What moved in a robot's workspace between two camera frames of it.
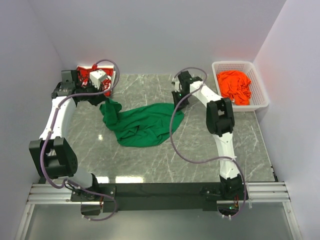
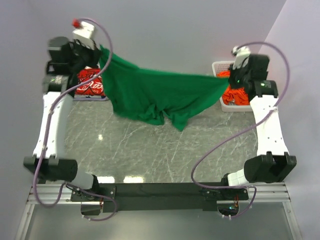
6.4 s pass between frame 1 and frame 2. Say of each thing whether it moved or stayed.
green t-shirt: moved
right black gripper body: moved
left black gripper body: moved
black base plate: stayed
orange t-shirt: stayed
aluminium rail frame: stayed
